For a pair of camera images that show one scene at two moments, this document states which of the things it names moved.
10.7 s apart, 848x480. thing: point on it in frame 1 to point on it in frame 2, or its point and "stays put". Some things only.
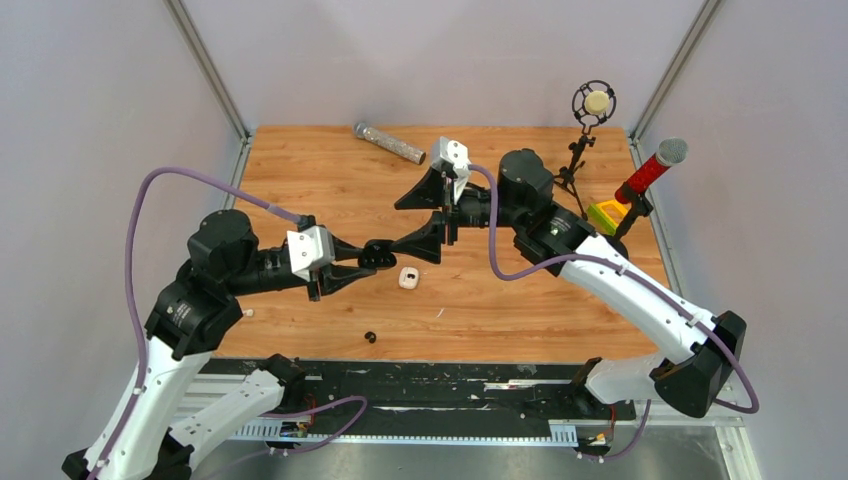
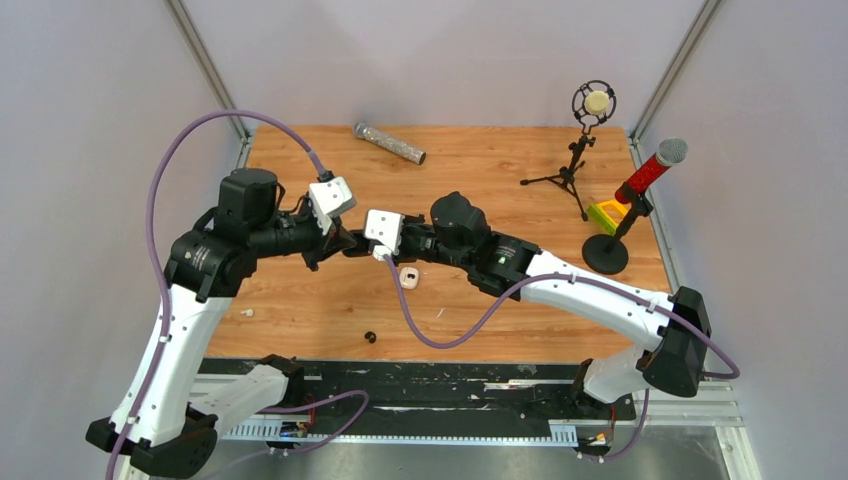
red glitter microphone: x=671 y=152 stays put
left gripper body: x=270 y=271 to x=307 y=238
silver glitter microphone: x=389 y=144 stays put
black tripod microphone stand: x=593 y=103 stays put
